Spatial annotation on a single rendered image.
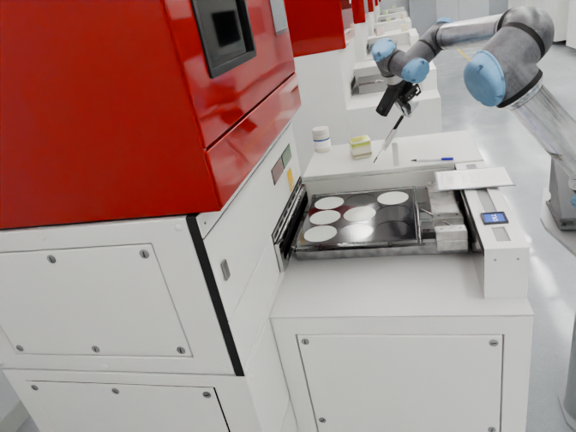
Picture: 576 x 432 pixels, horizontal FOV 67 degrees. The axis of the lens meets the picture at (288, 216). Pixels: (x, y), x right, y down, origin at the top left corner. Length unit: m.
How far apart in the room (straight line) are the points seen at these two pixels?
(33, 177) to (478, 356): 1.06
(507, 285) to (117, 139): 0.90
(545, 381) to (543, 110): 1.28
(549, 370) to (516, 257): 1.13
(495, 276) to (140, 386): 0.89
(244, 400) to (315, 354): 0.24
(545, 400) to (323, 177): 1.22
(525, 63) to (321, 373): 0.91
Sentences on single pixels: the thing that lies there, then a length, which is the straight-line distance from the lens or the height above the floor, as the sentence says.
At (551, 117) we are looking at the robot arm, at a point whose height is 1.20.
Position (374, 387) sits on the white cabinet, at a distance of 1.29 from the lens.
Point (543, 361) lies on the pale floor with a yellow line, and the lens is 2.23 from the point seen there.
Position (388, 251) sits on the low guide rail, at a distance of 1.32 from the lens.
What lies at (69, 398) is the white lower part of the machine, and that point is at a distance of 1.37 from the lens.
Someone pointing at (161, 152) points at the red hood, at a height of 1.35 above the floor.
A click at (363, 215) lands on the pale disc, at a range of 1.40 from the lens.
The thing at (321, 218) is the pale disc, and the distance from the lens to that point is 1.43.
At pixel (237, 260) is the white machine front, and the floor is 1.05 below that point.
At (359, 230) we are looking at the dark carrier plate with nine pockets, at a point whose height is 0.90.
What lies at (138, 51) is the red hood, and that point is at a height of 1.51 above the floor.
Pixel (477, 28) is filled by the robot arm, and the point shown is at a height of 1.39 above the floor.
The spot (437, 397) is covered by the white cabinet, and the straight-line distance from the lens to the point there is 1.30.
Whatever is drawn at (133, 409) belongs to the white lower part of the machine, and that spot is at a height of 0.69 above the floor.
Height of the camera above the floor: 1.53
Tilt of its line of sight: 25 degrees down
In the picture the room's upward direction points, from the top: 12 degrees counter-clockwise
